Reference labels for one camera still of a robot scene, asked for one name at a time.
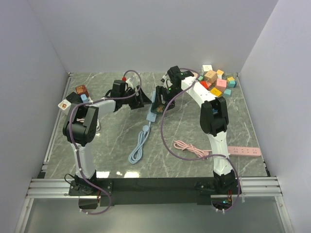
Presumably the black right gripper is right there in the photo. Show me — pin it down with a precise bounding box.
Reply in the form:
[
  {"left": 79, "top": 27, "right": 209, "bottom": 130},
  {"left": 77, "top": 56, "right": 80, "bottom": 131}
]
[{"left": 152, "top": 85, "right": 182, "bottom": 114}]

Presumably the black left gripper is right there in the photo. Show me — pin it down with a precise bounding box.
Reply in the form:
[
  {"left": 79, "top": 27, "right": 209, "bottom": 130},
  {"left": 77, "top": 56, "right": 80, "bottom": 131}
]
[{"left": 121, "top": 85, "right": 152, "bottom": 110}]

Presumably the light blue power strip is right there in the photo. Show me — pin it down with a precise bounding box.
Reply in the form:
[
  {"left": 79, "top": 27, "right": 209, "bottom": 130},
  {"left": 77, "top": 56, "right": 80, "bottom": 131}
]
[{"left": 146, "top": 90, "right": 158, "bottom": 122}]

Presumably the red cube plug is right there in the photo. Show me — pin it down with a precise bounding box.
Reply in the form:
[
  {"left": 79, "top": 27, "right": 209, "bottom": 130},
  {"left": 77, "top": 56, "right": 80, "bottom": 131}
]
[{"left": 200, "top": 81, "right": 212, "bottom": 89}]

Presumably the beige cube plug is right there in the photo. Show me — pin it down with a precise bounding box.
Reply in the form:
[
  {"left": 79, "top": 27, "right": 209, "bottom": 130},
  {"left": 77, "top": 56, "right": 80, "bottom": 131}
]
[{"left": 204, "top": 70, "right": 218, "bottom": 83}]

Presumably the pink power strip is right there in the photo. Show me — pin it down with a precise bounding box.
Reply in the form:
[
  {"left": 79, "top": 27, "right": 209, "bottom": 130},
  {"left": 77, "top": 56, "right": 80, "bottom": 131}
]
[{"left": 228, "top": 146, "right": 261, "bottom": 157}]

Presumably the dark green cube plug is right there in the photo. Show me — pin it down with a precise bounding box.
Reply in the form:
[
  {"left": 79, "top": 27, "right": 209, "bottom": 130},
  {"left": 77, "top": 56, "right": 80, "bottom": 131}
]
[{"left": 151, "top": 103, "right": 167, "bottom": 115}]

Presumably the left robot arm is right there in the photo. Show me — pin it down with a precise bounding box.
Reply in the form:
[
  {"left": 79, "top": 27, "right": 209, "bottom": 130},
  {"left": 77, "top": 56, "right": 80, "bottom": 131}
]
[{"left": 63, "top": 80, "right": 152, "bottom": 195}]

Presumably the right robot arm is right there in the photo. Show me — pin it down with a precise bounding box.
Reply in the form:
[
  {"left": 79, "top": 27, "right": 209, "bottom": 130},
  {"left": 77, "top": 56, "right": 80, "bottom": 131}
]
[{"left": 151, "top": 66, "right": 237, "bottom": 194}]

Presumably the yellow cube plug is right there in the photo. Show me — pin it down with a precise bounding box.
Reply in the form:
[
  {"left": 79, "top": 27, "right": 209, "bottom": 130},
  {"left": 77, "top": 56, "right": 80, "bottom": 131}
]
[{"left": 210, "top": 87, "right": 223, "bottom": 98}]

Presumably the small blue plug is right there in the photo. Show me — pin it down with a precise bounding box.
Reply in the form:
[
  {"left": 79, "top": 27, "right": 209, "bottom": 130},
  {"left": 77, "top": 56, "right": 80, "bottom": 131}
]
[{"left": 80, "top": 94, "right": 89, "bottom": 103}]

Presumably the pink cube plug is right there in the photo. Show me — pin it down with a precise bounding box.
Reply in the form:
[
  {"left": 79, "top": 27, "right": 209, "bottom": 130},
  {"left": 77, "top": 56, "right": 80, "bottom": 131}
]
[{"left": 215, "top": 79, "right": 227, "bottom": 92}]

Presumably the maroon patterned cube plug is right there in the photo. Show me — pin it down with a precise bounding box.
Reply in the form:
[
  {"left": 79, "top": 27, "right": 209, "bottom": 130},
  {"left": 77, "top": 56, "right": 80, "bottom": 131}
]
[{"left": 75, "top": 84, "right": 89, "bottom": 97}]

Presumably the small teal plug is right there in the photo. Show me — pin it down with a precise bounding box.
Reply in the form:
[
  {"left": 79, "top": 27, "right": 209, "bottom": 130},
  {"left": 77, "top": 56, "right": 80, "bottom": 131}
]
[{"left": 223, "top": 89, "right": 232, "bottom": 97}]

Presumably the black cube plug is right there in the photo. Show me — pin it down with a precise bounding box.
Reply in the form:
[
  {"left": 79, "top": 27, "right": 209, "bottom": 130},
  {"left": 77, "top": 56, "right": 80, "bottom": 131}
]
[{"left": 66, "top": 92, "right": 82, "bottom": 103}]

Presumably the small cyan plug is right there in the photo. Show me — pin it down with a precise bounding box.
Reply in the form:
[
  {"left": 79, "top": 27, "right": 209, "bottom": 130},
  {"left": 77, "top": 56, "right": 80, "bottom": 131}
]
[{"left": 227, "top": 81, "right": 237, "bottom": 88}]

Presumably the small yellow green plug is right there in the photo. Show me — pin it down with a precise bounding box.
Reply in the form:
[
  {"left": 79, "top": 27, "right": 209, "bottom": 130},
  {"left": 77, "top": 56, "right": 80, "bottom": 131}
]
[{"left": 227, "top": 77, "right": 235, "bottom": 83}]

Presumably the white cartoon cube plug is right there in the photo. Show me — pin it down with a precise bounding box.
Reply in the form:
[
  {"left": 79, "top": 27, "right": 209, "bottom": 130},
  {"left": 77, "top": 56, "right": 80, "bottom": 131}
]
[{"left": 58, "top": 100, "right": 71, "bottom": 111}]

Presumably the white power strip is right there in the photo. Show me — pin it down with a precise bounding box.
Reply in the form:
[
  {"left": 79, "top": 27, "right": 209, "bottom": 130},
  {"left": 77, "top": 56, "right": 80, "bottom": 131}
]
[{"left": 86, "top": 97, "right": 93, "bottom": 103}]

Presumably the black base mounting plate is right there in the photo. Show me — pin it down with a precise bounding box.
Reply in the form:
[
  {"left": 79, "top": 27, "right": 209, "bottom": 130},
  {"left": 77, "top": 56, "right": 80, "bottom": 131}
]
[{"left": 69, "top": 177, "right": 241, "bottom": 206}]

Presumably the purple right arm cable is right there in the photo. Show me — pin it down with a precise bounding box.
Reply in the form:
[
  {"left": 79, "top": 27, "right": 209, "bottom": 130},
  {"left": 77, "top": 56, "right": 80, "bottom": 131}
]
[{"left": 160, "top": 67, "right": 242, "bottom": 213}]

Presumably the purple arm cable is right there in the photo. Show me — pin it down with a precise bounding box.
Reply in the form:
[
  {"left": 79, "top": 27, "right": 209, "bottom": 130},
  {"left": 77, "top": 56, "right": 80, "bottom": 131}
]
[
  {"left": 160, "top": 67, "right": 242, "bottom": 213},
  {"left": 69, "top": 69, "right": 142, "bottom": 216}
]

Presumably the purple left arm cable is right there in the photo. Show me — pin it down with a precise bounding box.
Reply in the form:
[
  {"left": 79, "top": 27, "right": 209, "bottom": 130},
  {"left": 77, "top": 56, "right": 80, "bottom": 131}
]
[{"left": 69, "top": 69, "right": 142, "bottom": 216}]

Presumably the aluminium rail frame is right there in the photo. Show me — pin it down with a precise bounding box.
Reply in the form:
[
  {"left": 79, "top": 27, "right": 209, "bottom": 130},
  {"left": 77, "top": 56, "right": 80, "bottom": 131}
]
[{"left": 14, "top": 71, "right": 292, "bottom": 233}]

